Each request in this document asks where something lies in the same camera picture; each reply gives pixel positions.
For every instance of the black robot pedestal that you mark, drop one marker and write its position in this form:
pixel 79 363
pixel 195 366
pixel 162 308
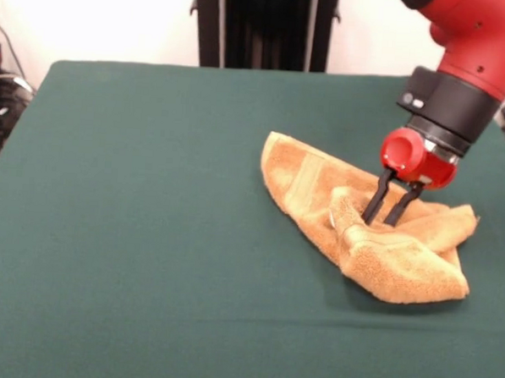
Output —
pixel 265 29

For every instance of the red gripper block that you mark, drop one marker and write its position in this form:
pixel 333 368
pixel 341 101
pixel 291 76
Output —
pixel 407 155

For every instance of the dark green table cloth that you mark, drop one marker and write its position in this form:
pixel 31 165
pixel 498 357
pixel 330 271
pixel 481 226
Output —
pixel 148 234

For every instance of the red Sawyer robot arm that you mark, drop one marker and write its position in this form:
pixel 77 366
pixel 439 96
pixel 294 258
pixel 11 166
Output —
pixel 476 48

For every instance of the tan terry towel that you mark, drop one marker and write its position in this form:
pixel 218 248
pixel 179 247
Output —
pixel 401 269

